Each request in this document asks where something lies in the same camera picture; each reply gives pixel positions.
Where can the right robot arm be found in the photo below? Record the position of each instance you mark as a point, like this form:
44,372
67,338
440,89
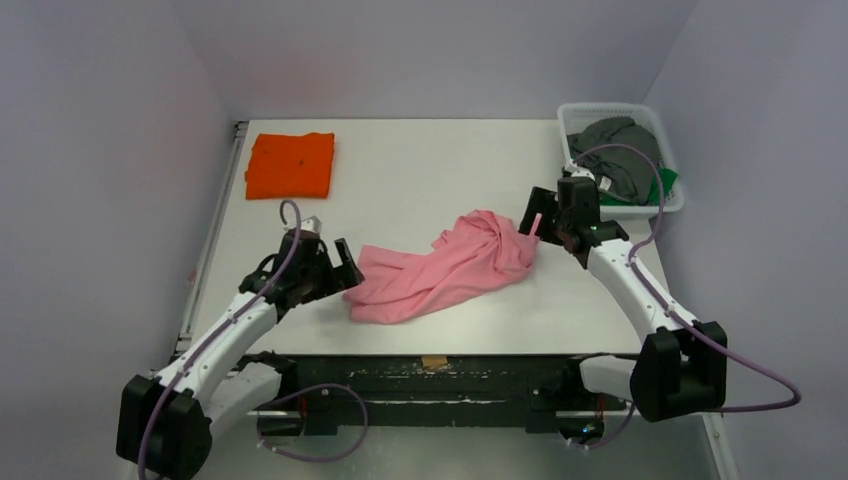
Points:
681,368

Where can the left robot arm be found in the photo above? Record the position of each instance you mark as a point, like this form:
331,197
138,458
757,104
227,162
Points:
169,420

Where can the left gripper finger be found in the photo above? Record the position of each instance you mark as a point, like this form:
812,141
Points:
331,285
347,269

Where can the green t shirt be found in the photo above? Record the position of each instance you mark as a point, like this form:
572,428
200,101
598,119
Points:
668,178

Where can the white plastic basket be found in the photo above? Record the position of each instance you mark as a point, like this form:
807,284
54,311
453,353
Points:
575,117

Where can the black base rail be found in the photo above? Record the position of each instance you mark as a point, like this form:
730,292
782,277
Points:
536,393

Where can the pink t shirt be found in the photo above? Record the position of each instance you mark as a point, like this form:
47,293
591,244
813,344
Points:
483,252

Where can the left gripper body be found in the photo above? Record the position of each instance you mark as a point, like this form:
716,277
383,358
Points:
315,277

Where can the folded orange t shirt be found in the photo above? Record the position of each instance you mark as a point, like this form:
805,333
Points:
290,166

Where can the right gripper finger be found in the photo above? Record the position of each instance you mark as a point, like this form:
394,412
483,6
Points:
542,205
546,233

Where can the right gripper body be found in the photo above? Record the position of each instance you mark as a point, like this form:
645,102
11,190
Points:
549,216

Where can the brown tape piece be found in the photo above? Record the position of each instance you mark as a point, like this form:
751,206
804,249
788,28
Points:
434,362

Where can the grey t shirt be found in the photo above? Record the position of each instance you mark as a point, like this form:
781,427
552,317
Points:
623,156

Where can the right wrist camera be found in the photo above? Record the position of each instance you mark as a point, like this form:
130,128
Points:
573,170

